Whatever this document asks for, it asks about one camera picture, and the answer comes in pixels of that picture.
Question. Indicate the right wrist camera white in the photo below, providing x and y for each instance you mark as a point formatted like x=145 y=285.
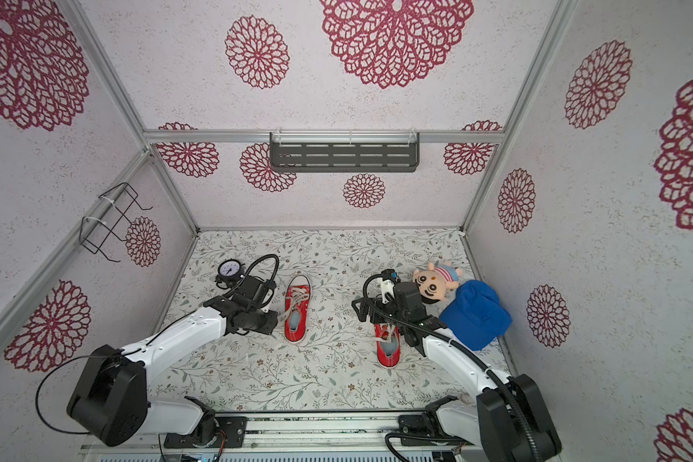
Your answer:
x=388 y=280

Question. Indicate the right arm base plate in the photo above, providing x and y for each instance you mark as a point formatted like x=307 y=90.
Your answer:
x=423 y=429

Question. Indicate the black wire wall rack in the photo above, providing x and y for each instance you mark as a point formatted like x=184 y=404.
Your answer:
x=96 y=229

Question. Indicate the grey wall shelf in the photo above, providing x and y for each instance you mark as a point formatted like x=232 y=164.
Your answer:
x=346 y=154

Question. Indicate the black pressure gauge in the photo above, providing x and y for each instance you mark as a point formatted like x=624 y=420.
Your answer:
x=229 y=274

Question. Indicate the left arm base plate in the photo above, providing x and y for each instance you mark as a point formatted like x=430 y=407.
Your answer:
x=221 y=432

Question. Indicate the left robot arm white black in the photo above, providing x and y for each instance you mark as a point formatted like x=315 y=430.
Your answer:
x=110 y=399

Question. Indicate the blue cap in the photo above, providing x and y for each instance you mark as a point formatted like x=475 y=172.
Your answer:
x=475 y=316

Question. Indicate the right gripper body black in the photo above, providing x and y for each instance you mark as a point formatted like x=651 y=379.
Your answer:
x=365 y=310

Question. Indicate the red canvas sneaker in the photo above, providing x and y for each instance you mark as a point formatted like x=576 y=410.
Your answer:
x=387 y=339
x=297 y=301

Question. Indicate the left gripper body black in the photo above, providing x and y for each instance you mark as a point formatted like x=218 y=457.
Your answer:
x=263 y=321

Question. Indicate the plush doll head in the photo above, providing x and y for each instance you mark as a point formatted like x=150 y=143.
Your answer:
x=436 y=281

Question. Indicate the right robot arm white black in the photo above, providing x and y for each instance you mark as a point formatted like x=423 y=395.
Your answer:
x=507 y=417

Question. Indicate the aluminium front rail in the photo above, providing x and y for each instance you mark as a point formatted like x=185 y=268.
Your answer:
x=289 y=436

